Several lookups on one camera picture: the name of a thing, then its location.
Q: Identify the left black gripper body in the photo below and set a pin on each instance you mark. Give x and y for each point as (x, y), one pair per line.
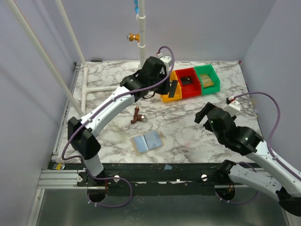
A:
(166, 87)

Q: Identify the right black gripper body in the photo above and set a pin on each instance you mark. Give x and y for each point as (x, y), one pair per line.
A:
(209, 118)

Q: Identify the beige card holder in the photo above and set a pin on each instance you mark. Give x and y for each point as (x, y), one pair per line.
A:
(146, 142)

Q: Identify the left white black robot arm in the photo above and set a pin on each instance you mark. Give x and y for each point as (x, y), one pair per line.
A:
(82, 133)

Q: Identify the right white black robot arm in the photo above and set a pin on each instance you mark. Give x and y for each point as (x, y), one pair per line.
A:
(282, 183)

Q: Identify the gold card in green bin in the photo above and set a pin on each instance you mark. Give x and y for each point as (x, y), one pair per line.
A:
(206, 80)

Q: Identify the black card in red bin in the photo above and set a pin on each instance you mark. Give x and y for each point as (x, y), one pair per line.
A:
(186, 80)

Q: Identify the green plastic bin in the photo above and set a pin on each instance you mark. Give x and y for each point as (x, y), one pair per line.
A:
(208, 69)

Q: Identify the red plastic bin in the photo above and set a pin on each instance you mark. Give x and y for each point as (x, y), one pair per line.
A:
(192, 90)

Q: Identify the yellow plastic bin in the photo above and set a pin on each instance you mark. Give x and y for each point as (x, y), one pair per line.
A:
(175, 92)

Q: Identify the brown metal pipe fitting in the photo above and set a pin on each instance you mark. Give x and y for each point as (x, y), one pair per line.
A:
(138, 117)

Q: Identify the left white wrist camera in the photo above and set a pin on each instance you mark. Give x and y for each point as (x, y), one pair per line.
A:
(165, 59)

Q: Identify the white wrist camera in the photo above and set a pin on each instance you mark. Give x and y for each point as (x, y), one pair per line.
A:
(165, 59)
(233, 107)

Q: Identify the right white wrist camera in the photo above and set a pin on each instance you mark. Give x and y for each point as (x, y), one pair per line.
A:
(233, 107)

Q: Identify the white PVC pipe frame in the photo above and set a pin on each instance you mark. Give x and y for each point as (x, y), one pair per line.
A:
(27, 87)

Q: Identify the blue sticker on rail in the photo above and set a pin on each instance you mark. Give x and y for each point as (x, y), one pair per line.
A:
(167, 167)

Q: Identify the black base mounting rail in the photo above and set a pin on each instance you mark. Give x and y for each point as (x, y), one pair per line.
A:
(150, 179)

